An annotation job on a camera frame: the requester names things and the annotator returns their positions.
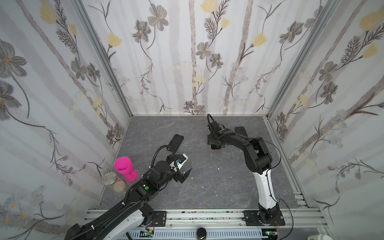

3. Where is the aluminium mounting rail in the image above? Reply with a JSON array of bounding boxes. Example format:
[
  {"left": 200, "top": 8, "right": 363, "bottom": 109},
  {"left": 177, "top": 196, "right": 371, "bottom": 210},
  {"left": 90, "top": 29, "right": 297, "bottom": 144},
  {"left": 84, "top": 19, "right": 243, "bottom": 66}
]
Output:
[{"left": 80, "top": 208, "right": 328, "bottom": 232}]

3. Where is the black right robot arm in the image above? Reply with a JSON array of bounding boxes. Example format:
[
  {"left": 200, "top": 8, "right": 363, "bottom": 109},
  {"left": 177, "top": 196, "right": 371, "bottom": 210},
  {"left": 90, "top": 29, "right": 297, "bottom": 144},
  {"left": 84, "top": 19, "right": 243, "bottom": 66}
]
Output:
[{"left": 207, "top": 114, "right": 285, "bottom": 226}]

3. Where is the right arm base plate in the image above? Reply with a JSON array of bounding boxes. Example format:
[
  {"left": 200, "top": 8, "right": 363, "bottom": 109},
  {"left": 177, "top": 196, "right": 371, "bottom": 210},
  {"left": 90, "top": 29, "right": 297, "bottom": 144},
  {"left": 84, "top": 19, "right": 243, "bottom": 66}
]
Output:
[{"left": 243, "top": 210, "right": 286, "bottom": 227}]

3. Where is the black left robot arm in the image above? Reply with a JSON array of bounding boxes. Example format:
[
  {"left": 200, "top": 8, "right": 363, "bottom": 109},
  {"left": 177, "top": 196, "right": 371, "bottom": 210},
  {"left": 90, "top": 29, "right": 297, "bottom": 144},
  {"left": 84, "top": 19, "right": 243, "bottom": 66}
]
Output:
[{"left": 65, "top": 161, "right": 191, "bottom": 240}]

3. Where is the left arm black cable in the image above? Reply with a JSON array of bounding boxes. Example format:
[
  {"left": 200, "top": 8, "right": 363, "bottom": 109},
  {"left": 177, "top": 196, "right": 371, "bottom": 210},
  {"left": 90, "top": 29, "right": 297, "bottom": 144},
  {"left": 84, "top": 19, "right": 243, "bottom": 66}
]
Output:
[{"left": 149, "top": 145, "right": 178, "bottom": 172}]

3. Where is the black round knob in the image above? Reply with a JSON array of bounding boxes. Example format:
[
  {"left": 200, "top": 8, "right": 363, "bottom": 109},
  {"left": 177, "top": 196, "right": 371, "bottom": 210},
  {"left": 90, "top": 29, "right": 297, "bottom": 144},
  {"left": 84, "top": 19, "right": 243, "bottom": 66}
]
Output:
[{"left": 196, "top": 228, "right": 207, "bottom": 240}]

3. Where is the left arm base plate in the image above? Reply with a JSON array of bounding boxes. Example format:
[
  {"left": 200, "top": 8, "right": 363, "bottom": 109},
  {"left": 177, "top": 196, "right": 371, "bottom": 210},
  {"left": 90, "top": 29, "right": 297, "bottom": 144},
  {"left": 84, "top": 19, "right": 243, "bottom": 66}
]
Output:
[{"left": 148, "top": 211, "right": 167, "bottom": 228}]

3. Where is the pink phone case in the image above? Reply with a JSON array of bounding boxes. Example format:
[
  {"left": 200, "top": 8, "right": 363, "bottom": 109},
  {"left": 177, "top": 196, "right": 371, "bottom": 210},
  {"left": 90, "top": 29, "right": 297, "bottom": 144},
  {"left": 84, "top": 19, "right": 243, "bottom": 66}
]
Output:
[{"left": 211, "top": 145, "right": 222, "bottom": 150}]

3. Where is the black phone case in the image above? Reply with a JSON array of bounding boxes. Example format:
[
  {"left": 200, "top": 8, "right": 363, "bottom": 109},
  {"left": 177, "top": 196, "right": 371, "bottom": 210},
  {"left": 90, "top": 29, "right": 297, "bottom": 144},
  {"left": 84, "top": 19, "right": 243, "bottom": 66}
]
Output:
[
  {"left": 235, "top": 127, "right": 248, "bottom": 137},
  {"left": 167, "top": 134, "right": 184, "bottom": 153}
]

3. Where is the magenta plastic goblet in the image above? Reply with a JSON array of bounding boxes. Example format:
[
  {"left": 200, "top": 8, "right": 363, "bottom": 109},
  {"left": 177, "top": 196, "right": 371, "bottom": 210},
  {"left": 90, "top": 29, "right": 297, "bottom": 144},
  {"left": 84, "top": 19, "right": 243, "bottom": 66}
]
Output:
[{"left": 114, "top": 157, "right": 139, "bottom": 182}]

